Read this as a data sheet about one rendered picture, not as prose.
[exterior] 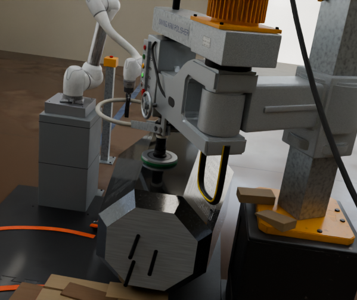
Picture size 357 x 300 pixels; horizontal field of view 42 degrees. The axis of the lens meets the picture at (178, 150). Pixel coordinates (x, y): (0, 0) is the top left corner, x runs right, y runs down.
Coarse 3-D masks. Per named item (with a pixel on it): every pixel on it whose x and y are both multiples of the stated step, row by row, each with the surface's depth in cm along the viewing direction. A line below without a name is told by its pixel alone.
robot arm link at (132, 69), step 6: (126, 60) 335; (132, 60) 334; (126, 66) 335; (132, 66) 334; (138, 66) 340; (126, 72) 336; (132, 72) 336; (138, 72) 340; (126, 78) 338; (132, 78) 338
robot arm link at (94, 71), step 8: (112, 0) 348; (112, 8) 350; (112, 16) 355; (96, 24) 359; (96, 32) 359; (104, 32) 359; (96, 40) 361; (104, 40) 364; (96, 48) 364; (88, 56) 371; (96, 56) 367; (88, 64) 370; (96, 64) 370; (88, 72) 369; (96, 72) 371; (96, 80) 375; (88, 88) 373
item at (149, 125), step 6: (132, 120) 305; (150, 120) 306; (132, 126) 305; (138, 126) 293; (144, 126) 282; (150, 126) 272; (156, 126) 263; (168, 126) 246; (156, 132) 263; (168, 132) 246; (174, 132) 267; (180, 132) 259
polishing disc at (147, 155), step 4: (144, 152) 278; (148, 152) 279; (152, 152) 280; (168, 152) 283; (172, 152) 284; (144, 156) 273; (148, 156) 274; (152, 156) 274; (168, 156) 277; (172, 156) 278; (176, 156) 279; (148, 160) 268; (152, 160) 268; (156, 160) 269; (160, 160) 270; (164, 160) 271; (168, 160) 271; (172, 160) 272; (176, 160) 275; (164, 164) 268
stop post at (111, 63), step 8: (104, 64) 447; (112, 64) 446; (112, 72) 451; (112, 80) 454; (112, 88) 456; (104, 96) 460; (112, 96) 461; (112, 104) 467; (104, 112) 466; (112, 112) 473; (104, 120) 469; (104, 128) 472; (104, 136) 475; (104, 144) 478; (104, 152) 481; (104, 160) 484; (112, 160) 487
